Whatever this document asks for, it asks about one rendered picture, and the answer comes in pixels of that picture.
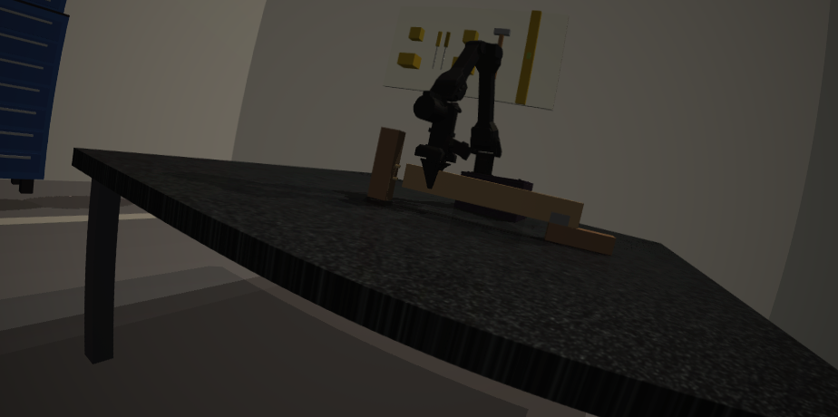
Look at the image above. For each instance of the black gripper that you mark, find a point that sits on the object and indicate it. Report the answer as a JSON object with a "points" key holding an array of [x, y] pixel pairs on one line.
{"points": [[433, 152]]}

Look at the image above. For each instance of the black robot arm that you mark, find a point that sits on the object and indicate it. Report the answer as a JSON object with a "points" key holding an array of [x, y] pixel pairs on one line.
{"points": [[439, 105]]}

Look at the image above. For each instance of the long wooden rail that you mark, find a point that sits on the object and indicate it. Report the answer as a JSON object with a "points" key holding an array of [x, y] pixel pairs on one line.
{"points": [[493, 195]]}

